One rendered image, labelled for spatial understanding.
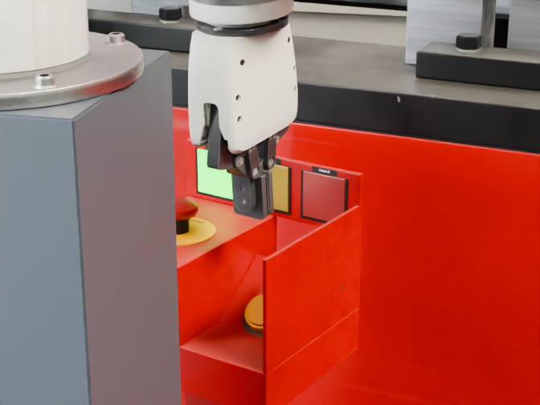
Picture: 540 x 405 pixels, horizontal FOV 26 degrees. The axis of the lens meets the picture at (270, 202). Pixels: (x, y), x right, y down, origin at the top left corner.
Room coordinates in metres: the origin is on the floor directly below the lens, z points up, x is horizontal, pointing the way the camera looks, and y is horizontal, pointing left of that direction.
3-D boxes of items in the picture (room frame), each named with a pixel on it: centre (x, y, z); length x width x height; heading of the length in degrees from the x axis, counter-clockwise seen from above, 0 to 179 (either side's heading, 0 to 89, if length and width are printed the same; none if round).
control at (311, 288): (1.00, 0.04, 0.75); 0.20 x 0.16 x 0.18; 56
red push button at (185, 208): (1.02, 0.09, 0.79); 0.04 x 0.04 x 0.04
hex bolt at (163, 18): (1.39, 0.12, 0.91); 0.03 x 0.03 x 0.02
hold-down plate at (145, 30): (1.43, 0.21, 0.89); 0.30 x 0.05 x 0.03; 65
